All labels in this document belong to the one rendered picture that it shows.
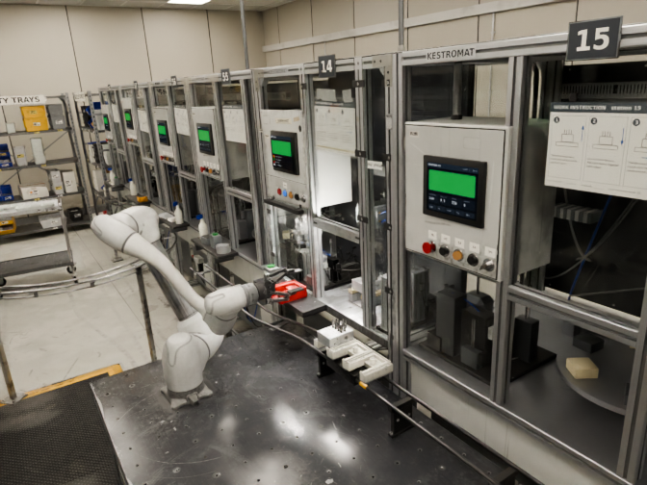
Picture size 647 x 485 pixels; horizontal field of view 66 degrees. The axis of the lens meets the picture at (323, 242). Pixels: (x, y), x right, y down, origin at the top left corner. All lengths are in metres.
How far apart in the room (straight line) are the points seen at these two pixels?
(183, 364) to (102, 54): 7.74
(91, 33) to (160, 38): 1.09
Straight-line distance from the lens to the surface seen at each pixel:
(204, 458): 2.01
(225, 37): 10.16
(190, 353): 2.21
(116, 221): 2.22
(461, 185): 1.60
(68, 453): 3.41
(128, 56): 9.58
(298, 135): 2.38
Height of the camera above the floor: 1.94
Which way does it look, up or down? 18 degrees down
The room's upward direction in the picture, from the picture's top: 3 degrees counter-clockwise
